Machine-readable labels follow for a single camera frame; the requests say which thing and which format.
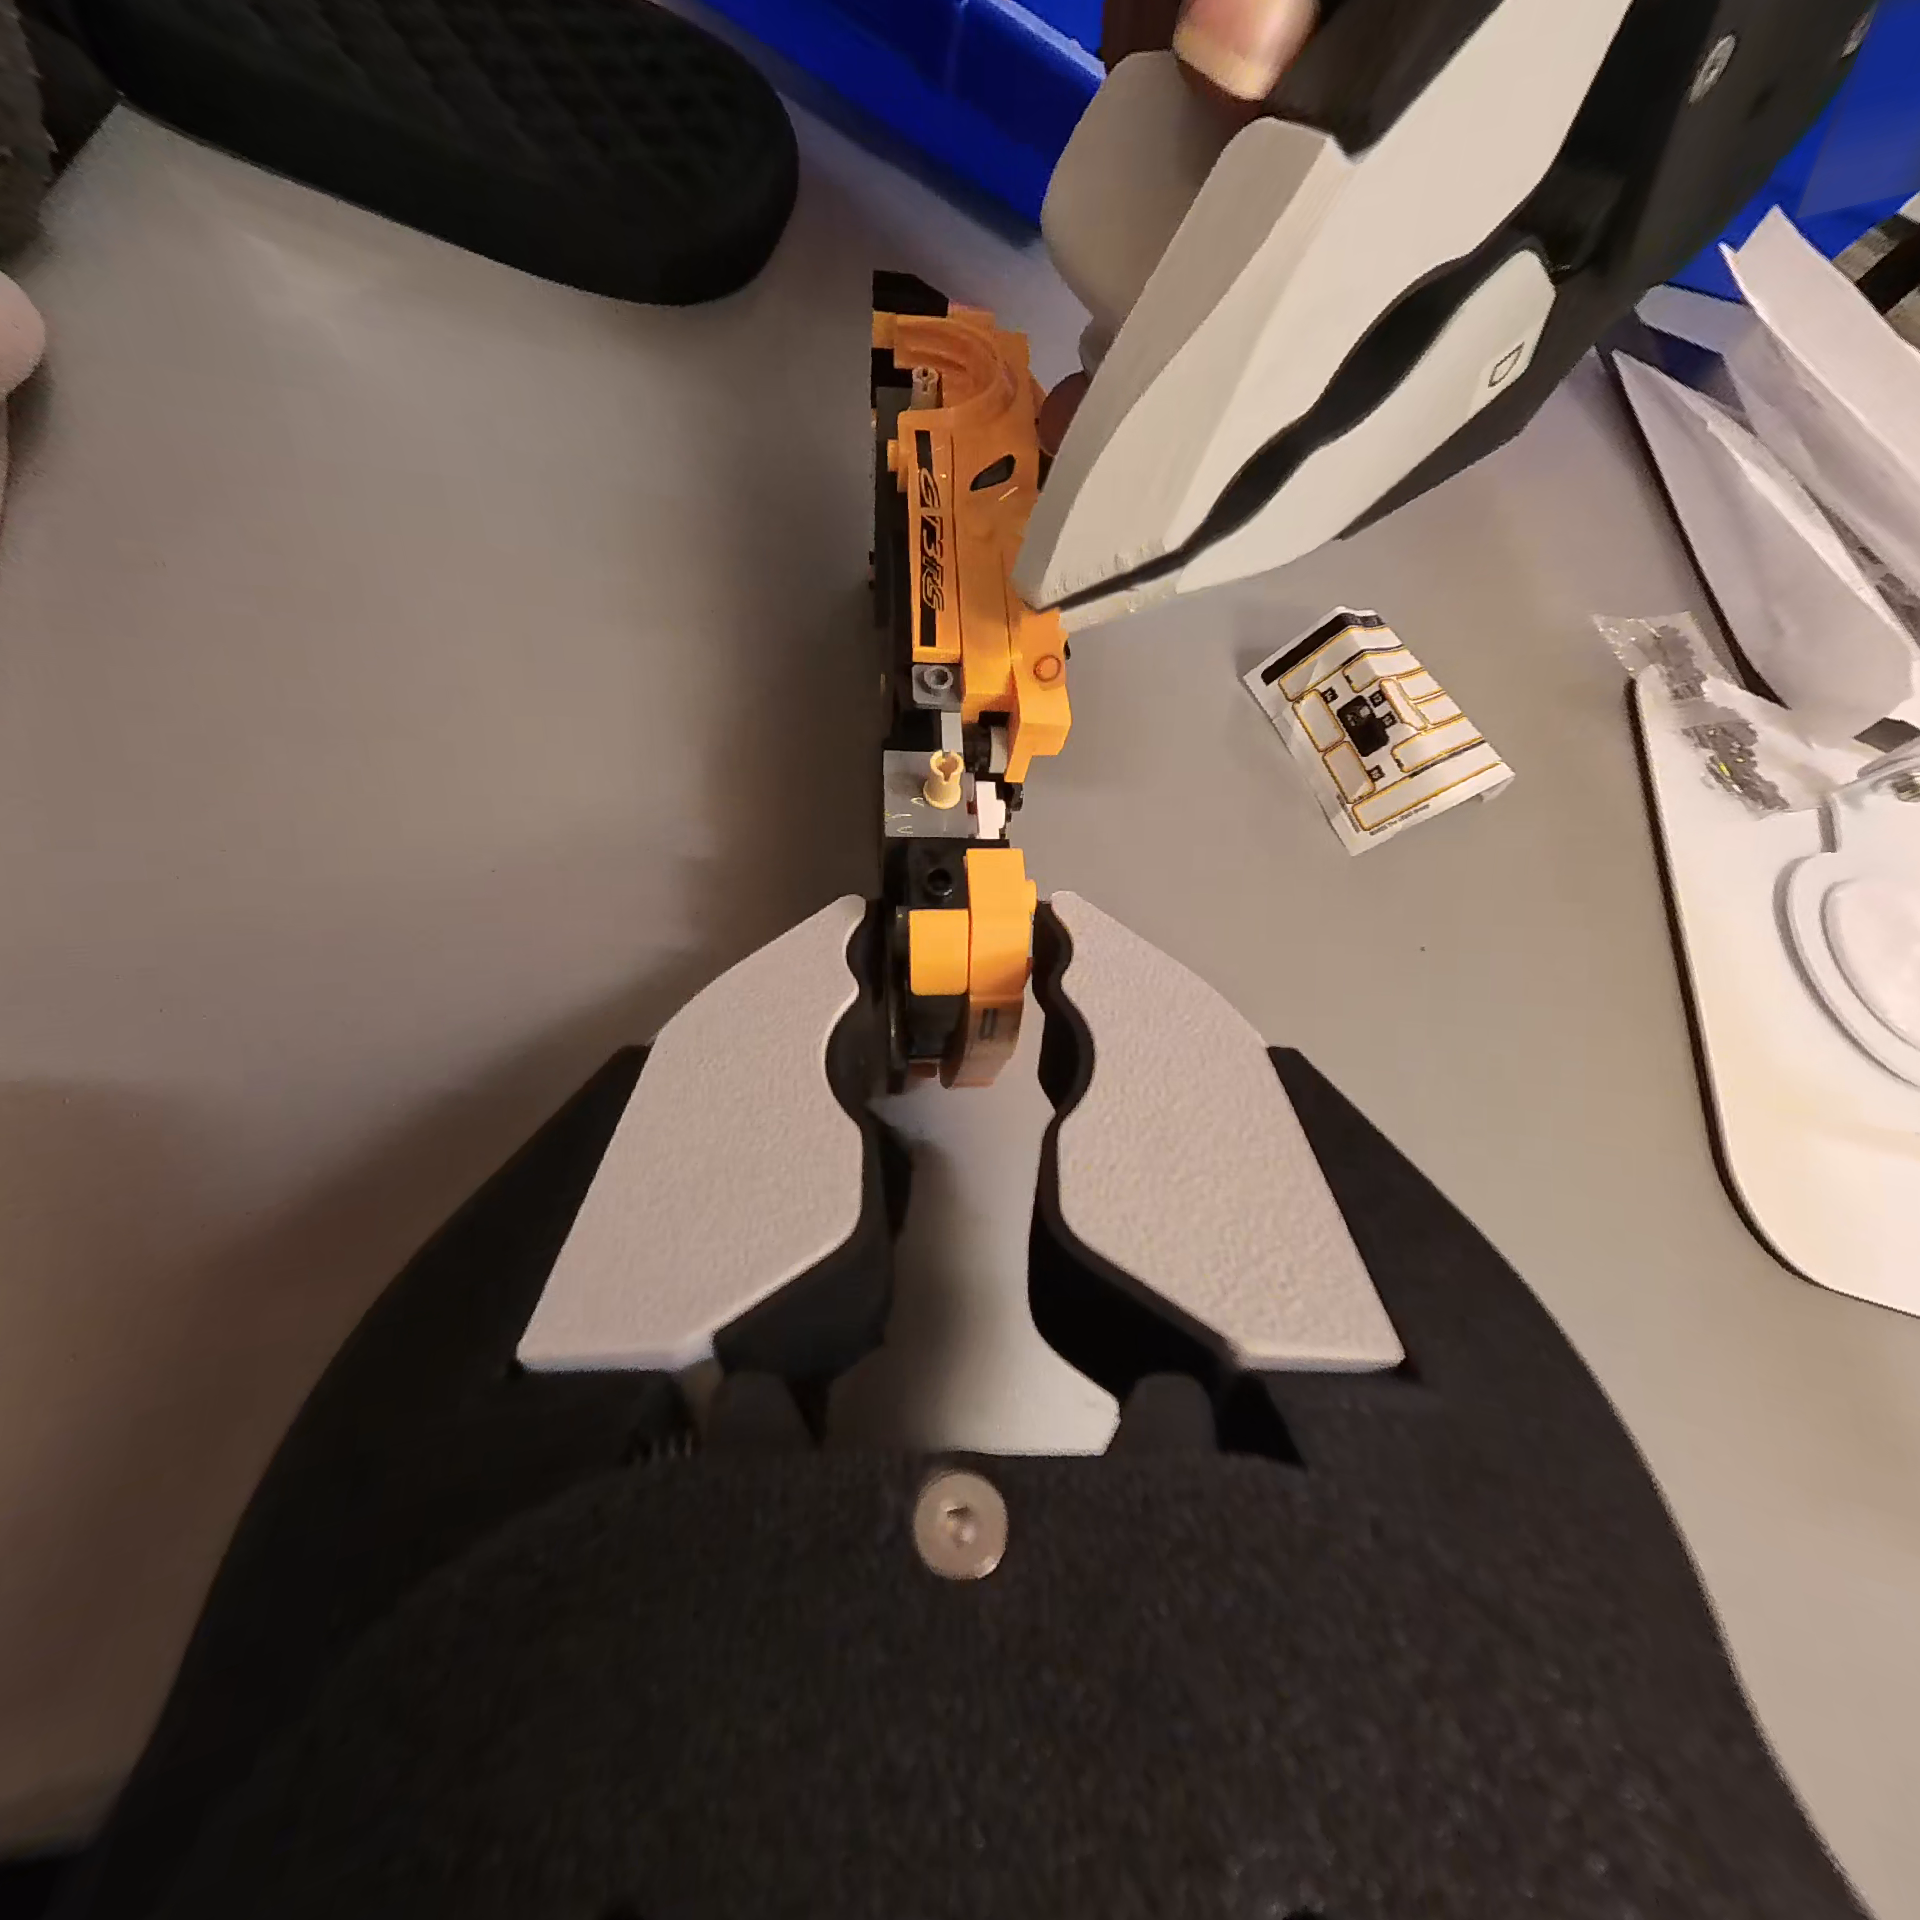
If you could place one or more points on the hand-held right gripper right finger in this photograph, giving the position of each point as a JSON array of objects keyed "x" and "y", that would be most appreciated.
[{"x": 1215, "y": 1184}]

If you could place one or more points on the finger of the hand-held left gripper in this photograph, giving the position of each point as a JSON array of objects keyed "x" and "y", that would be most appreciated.
[
  {"x": 1200, "y": 376},
  {"x": 1442, "y": 389}
]

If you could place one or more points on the clear bag of dark parts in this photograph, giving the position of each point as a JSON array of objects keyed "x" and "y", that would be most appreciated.
[{"x": 1711, "y": 720}]

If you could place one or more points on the yellow lego car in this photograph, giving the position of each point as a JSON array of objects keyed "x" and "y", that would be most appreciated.
[{"x": 974, "y": 495}]

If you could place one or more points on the white sticker sheet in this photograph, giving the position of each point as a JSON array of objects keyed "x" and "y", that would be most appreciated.
[{"x": 1382, "y": 720}]

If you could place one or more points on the person's left hand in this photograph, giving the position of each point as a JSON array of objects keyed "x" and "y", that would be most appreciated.
[{"x": 1237, "y": 37}]

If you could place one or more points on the black quilted cushion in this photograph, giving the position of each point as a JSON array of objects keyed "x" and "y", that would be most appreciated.
[{"x": 452, "y": 136}]

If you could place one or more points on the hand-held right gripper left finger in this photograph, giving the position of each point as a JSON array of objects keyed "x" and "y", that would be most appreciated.
[{"x": 704, "y": 1170}]

